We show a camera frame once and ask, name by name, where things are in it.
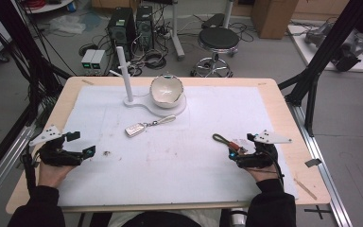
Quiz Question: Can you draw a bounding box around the black round stool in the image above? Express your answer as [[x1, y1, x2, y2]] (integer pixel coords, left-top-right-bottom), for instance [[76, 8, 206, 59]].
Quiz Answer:
[[190, 26, 241, 79]]

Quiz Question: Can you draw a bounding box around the thin wooden stick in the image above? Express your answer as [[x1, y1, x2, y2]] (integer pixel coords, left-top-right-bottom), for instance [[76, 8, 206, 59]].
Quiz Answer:
[[293, 178, 319, 201]]

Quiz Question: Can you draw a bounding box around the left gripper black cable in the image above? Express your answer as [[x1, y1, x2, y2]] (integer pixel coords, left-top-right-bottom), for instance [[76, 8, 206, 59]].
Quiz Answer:
[[21, 150, 38, 194]]

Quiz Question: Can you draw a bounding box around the person's torso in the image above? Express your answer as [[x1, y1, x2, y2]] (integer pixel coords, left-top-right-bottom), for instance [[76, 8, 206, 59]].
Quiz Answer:
[[107, 209, 222, 227]]

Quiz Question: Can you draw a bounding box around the black foot pedal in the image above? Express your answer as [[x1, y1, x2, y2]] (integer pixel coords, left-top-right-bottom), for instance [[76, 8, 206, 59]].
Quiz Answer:
[[200, 12, 226, 30]]

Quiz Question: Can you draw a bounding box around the key with olive strap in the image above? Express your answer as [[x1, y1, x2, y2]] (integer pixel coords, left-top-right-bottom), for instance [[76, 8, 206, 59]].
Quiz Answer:
[[212, 132, 252, 155]]

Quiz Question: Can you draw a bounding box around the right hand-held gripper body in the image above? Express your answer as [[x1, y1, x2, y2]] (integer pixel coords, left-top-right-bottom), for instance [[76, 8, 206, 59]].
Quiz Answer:
[[235, 129, 293, 169]]

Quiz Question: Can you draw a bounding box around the wooden cabinet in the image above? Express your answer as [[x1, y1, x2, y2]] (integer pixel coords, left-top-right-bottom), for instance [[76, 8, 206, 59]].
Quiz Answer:
[[251, 0, 300, 40]]

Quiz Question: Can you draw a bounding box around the silver key with pale strap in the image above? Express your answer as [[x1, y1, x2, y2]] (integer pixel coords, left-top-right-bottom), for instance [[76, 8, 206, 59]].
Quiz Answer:
[[124, 114, 178, 138]]

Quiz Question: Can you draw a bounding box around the white table mat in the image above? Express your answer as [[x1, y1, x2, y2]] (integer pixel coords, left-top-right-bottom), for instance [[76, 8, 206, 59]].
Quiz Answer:
[[57, 85, 299, 208]]

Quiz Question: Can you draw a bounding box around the white floor board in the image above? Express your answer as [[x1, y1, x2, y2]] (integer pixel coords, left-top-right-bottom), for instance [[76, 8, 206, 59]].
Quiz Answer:
[[286, 24, 363, 74]]

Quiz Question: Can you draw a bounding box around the grey tape piece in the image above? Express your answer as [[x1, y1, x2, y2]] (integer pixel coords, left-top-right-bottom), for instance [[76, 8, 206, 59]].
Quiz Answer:
[[304, 158, 323, 168]]

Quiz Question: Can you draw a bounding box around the black device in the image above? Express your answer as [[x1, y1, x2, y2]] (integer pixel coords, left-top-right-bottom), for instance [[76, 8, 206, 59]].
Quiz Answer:
[[331, 30, 363, 73]]

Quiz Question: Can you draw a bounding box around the aluminium rail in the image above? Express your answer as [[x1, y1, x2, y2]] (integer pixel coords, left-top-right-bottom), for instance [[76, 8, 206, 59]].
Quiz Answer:
[[285, 102, 354, 227], [0, 124, 36, 213]]

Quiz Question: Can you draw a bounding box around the black cable coil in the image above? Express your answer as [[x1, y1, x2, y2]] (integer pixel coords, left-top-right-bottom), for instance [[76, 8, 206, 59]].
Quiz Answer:
[[143, 50, 168, 71]]

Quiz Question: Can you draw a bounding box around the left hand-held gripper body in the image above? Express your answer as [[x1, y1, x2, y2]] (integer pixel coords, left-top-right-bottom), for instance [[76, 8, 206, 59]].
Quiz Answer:
[[27, 124, 86, 167]]

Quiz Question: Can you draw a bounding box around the white ceramic bowl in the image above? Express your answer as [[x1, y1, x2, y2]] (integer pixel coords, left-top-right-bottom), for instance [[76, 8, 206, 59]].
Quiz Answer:
[[149, 74, 185, 110]]

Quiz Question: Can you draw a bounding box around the large black computer tower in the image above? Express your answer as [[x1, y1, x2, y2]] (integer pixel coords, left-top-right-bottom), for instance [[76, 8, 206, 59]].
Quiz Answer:
[[107, 7, 137, 61]]

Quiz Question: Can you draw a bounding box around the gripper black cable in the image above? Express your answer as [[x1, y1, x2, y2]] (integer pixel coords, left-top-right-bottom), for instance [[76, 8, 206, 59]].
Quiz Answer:
[[21, 150, 38, 194], [264, 148, 285, 187]]

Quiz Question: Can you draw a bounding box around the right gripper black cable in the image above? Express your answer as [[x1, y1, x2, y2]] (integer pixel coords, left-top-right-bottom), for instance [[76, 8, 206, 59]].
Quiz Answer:
[[264, 148, 285, 187]]

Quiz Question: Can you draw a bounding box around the white power supply unit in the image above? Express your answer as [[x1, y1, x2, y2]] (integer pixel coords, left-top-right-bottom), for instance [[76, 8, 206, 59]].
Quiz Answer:
[[80, 48, 97, 76], [90, 49, 108, 76]]

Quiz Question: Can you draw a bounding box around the grey device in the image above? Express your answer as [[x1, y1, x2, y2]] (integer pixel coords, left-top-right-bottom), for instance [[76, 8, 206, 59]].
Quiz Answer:
[[304, 22, 334, 45]]

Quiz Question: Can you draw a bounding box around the white table leg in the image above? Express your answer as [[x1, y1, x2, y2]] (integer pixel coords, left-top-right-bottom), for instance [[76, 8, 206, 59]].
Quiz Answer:
[[169, 0, 186, 61]]

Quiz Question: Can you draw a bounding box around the slim black computer tower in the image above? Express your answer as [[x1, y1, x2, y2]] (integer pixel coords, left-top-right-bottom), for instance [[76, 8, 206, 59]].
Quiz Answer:
[[135, 5, 155, 52]]

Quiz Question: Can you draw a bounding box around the person's right hand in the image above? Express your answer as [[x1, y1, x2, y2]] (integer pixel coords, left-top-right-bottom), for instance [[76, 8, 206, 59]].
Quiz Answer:
[[244, 164, 282, 183]]

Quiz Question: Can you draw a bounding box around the person's left hand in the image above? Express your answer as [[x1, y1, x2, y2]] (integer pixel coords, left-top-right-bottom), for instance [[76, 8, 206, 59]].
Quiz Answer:
[[37, 162, 77, 189]]

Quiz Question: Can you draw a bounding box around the white stand with pole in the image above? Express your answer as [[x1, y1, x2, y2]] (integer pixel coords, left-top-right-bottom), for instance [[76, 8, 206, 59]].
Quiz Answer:
[[109, 45, 188, 118]]

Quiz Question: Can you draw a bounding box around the clear plastic bag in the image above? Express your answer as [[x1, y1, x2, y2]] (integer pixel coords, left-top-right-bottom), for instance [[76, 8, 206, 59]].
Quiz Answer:
[[48, 14, 87, 35]]

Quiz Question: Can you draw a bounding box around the black metal frame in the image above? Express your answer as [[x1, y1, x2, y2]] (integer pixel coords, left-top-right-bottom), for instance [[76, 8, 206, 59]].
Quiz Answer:
[[0, 0, 74, 127], [277, 0, 363, 137]]

